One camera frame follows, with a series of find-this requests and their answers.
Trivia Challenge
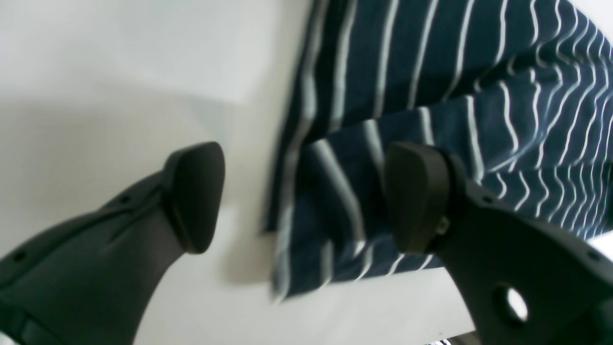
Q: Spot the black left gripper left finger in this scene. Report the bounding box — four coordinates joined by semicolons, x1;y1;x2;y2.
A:
0;142;225;345

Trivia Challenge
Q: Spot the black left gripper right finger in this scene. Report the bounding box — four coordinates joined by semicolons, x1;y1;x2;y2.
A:
385;142;613;345

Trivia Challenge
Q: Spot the navy white striped T-shirt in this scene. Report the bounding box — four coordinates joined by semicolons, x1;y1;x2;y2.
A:
266;0;613;301

